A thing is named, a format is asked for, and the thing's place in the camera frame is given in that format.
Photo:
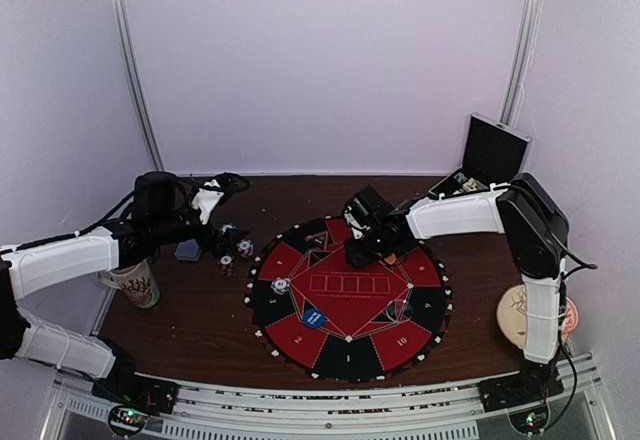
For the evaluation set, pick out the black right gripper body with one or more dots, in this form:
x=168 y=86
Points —
x=375 y=248

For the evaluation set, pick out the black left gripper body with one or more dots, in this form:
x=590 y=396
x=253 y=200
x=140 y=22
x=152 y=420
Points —
x=206 y=241

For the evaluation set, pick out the green poker chip stack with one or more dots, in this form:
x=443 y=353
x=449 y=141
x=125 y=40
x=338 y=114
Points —
x=228 y=231

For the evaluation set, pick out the black triangular all-in marker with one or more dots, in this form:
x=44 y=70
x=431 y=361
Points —
x=318 y=240

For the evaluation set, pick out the clear round dealer button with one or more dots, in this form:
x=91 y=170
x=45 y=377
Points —
x=399 y=311

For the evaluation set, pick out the blue cream chips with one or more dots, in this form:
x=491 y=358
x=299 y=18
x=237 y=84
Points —
x=281 y=285

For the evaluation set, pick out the blue small blind button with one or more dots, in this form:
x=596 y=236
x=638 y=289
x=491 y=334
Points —
x=314 y=319

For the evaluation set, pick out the blue cream poker chip stack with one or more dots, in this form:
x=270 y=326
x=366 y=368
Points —
x=245 y=248

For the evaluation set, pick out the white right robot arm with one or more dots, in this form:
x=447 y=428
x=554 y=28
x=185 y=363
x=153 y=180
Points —
x=535 y=228

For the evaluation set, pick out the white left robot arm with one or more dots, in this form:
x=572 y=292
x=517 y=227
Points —
x=162 y=209

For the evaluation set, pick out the red black poker chip stack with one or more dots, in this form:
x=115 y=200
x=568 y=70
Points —
x=226 y=266

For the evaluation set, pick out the white floral ceramic mug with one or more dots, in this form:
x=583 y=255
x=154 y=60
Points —
x=137 y=282

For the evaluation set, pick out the round red black poker mat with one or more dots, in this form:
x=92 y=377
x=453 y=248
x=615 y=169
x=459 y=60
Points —
x=358 y=343

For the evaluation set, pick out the aluminium poker case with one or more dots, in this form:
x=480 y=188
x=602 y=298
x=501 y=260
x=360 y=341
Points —
x=493 y=154

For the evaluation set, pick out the cream floral plate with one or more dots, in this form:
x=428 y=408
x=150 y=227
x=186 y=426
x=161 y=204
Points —
x=511 y=315

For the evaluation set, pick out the orange patterned small plate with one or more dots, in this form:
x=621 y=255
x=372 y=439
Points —
x=572 y=318

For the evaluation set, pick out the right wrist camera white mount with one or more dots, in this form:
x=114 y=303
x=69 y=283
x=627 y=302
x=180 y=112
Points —
x=357 y=230

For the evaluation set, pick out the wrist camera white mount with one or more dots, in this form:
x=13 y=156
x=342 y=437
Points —
x=357 y=230
x=205 y=201

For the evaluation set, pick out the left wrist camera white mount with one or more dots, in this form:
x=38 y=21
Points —
x=205 y=201

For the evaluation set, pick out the left aluminium frame post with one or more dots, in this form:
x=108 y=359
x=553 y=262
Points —
x=133 y=80

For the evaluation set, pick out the aluminium frame post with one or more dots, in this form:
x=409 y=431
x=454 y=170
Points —
x=522 y=57
x=133 y=80

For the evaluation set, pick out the right aluminium frame post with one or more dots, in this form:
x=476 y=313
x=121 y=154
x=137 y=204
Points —
x=522 y=57

